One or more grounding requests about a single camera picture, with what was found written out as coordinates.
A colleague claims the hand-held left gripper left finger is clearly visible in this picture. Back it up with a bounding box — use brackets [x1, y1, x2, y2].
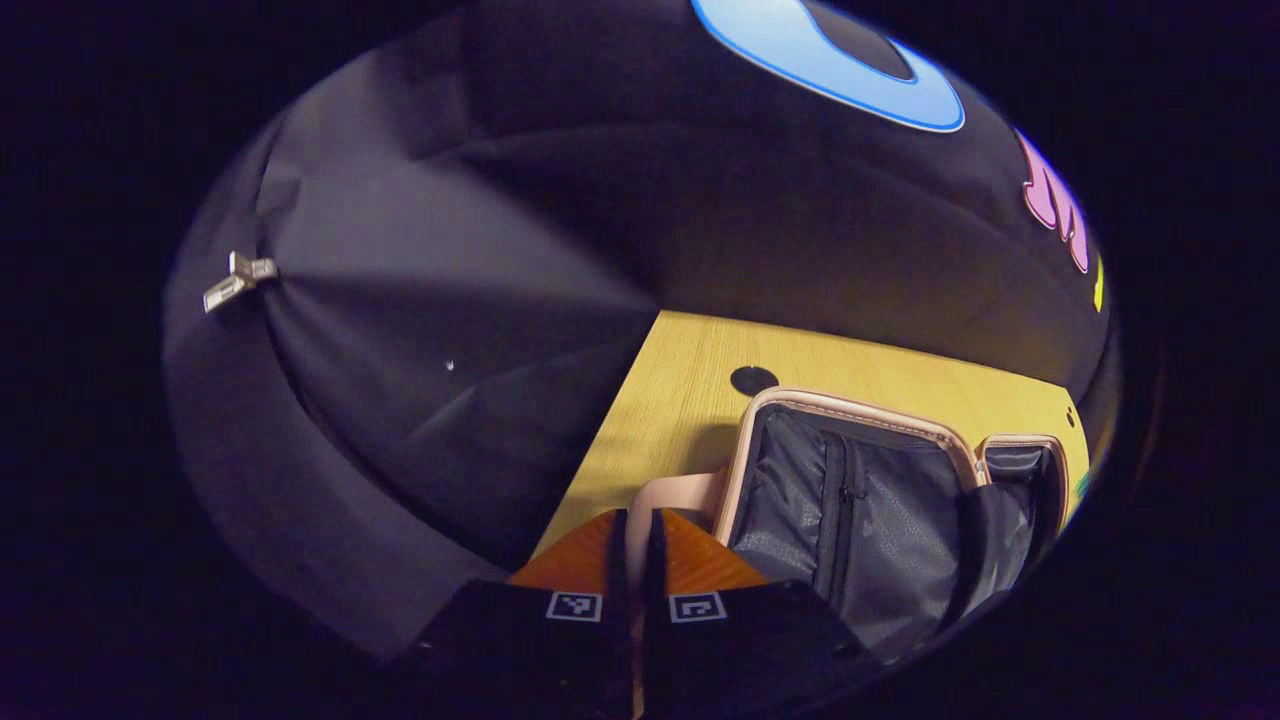
[400, 508, 635, 719]

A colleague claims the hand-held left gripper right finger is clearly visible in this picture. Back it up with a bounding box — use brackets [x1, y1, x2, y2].
[640, 508, 891, 717]

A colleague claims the pink suitcase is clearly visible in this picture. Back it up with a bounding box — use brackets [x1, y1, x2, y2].
[625, 387, 1071, 666]

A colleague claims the black backdrop cloth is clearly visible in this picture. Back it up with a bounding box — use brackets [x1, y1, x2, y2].
[160, 0, 1121, 661]

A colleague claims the silver metal clamp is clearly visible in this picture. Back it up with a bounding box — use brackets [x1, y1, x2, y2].
[202, 250, 281, 316]

